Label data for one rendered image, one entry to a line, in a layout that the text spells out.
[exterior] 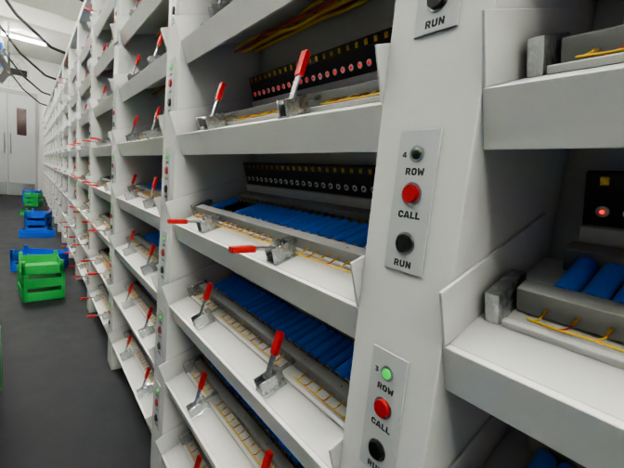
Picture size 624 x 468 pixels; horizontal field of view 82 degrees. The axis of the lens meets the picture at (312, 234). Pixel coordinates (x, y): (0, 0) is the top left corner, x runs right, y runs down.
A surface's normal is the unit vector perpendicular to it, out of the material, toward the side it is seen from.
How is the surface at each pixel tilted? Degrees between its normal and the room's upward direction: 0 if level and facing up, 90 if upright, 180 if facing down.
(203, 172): 90
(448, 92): 90
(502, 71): 90
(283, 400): 20
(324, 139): 110
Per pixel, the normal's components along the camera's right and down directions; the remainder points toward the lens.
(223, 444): -0.18, -0.92
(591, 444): -0.77, 0.35
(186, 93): 0.61, 0.17
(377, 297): -0.78, 0.00
